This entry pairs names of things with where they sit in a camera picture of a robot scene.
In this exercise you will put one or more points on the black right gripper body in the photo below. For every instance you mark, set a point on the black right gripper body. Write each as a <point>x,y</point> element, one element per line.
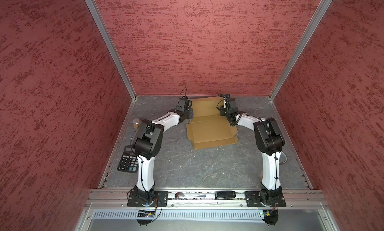
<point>224,112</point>

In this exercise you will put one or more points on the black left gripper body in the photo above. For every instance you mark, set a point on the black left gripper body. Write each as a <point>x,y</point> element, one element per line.
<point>189,114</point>

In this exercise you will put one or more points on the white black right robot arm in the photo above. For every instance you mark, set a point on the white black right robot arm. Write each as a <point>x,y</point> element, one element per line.
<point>270,142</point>

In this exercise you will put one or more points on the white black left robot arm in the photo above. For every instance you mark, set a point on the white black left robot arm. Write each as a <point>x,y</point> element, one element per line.
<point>147,144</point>

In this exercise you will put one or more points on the aluminium corner post right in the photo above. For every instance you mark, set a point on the aluminium corner post right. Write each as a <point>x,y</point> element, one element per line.
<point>305,38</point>

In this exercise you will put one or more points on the black calculator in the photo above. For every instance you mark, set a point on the black calculator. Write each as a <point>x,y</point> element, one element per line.
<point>129,161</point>

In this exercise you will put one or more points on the metal spoon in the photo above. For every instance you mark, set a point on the metal spoon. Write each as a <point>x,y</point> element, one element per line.
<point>181,195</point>

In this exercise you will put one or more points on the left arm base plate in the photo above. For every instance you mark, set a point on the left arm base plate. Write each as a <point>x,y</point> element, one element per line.
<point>152,199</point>

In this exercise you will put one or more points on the brown cardboard box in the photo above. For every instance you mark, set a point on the brown cardboard box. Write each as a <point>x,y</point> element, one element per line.
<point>208,129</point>

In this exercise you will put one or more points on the black car key fob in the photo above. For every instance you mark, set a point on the black car key fob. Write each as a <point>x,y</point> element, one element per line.
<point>225,195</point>

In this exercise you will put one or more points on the aluminium corner post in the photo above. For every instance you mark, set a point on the aluminium corner post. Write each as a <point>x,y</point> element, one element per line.
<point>96,15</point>
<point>305,38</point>

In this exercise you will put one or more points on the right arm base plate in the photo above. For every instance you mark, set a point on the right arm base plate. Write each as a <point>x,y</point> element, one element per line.
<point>265,199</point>

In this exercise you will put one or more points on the glass jar with lid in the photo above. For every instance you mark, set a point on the glass jar with lid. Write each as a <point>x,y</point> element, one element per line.
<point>136,123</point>

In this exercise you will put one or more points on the aluminium front rail frame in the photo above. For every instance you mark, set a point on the aluminium front rail frame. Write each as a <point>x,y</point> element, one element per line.
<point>112,204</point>

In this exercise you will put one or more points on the aluminium corner post left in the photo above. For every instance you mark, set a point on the aluminium corner post left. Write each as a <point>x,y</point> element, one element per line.
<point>96,15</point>

